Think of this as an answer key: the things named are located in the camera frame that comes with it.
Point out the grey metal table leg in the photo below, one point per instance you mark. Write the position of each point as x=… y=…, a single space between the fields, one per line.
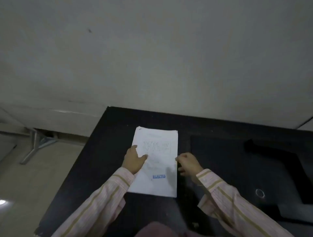
x=30 y=152

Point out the person's right hand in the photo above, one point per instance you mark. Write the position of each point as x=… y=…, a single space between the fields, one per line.
x=192 y=164

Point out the person's right fingers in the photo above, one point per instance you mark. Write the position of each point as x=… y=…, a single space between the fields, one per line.
x=180 y=161

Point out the person's left forearm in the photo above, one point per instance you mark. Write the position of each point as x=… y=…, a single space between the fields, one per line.
x=97 y=207

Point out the person's left hand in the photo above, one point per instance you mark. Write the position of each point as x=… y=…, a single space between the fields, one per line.
x=132 y=161

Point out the person's left thumb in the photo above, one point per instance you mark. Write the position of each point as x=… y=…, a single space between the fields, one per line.
x=143 y=158

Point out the white printed paper sheet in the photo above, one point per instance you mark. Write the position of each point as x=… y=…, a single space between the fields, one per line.
x=159 y=144

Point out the person's right forearm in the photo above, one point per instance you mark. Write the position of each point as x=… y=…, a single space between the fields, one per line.
x=232 y=207

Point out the person's maroon trousers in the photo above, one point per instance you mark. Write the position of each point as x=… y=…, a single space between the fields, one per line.
x=156 y=230

